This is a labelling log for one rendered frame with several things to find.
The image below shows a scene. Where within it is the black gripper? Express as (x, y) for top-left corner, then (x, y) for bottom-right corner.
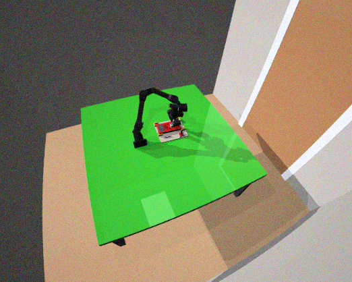
(167, 109), (181, 127)

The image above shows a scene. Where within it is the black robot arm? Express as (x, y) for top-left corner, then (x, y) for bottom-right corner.
(132, 87), (187, 142)

